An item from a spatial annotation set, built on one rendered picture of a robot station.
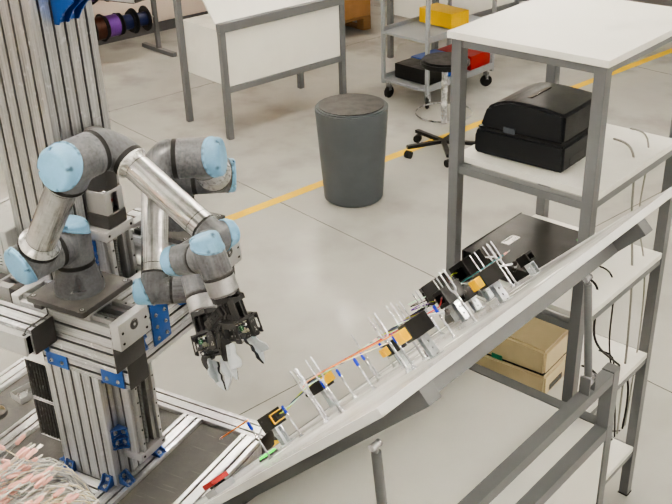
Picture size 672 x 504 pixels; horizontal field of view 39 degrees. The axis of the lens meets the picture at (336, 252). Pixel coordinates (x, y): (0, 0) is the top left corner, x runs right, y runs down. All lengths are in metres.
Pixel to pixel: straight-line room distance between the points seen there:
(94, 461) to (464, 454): 1.47
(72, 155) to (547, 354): 1.61
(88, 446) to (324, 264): 2.19
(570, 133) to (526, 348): 0.75
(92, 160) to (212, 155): 0.41
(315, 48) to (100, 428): 4.63
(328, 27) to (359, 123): 1.98
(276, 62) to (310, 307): 2.83
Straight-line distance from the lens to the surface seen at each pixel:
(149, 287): 2.63
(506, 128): 2.86
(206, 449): 3.75
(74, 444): 3.66
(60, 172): 2.43
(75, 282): 2.87
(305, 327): 4.78
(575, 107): 2.82
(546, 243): 3.16
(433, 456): 2.74
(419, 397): 1.74
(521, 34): 2.75
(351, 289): 5.09
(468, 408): 2.92
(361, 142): 5.79
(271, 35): 7.24
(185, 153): 2.72
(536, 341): 3.16
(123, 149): 2.50
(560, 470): 2.74
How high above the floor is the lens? 2.57
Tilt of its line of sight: 28 degrees down
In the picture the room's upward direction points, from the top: 2 degrees counter-clockwise
